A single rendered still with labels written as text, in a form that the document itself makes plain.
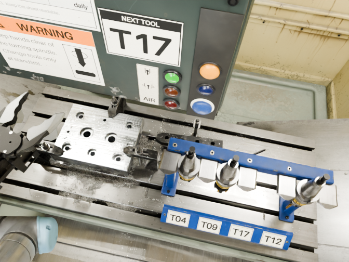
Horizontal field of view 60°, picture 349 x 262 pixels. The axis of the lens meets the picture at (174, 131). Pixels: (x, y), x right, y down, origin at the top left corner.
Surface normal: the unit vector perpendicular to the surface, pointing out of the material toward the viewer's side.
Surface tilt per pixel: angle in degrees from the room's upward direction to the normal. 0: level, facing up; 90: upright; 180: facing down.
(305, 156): 0
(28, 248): 73
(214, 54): 90
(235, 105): 0
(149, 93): 90
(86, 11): 90
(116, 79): 90
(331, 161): 24
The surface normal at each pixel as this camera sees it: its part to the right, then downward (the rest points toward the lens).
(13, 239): 0.28, -0.93
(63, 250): -0.09, -0.51
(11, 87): 0.44, -0.37
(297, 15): -0.21, 0.84
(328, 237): -0.36, -0.53
